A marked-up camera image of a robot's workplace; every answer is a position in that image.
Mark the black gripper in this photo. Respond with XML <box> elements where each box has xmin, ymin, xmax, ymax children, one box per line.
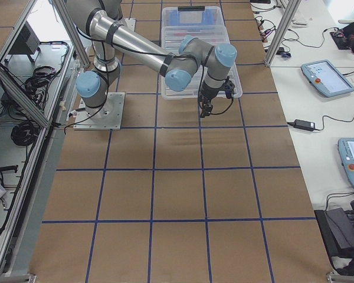
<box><xmin>199</xmin><ymin>81</ymin><xmax>222</xmax><ymax>118</ymax></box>

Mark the clear plastic box lid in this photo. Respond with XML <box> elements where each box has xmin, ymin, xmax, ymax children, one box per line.
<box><xmin>160</xmin><ymin>25</ymin><xmax>242</xmax><ymax>100</ymax></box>

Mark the clear plastic storage box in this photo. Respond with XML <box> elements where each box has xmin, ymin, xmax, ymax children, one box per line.
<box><xmin>162</xmin><ymin>6</ymin><xmax>224</xmax><ymax>28</ymax></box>

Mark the black power adapter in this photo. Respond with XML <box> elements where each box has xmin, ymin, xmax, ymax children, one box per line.
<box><xmin>294</xmin><ymin>119</ymin><xmax>316</xmax><ymax>131</ymax></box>

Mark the teach pendant with red button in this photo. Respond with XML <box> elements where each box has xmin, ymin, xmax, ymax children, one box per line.
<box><xmin>301</xmin><ymin>60</ymin><xmax>354</xmax><ymax>97</ymax></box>

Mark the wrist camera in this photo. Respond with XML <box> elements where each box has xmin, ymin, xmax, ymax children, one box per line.
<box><xmin>222</xmin><ymin>76</ymin><xmax>235</xmax><ymax>99</ymax></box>

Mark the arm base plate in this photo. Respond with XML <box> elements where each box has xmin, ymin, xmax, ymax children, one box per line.
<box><xmin>73</xmin><ymin>92</ymin><xmax>126</xmax><ymax>130</ymax></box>

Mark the aluminium frame post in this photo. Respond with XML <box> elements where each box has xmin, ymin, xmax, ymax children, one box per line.
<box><xmin>264</xmin><ymin>0</ymin><xmax>301</xmax><ymax>67</ymax></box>

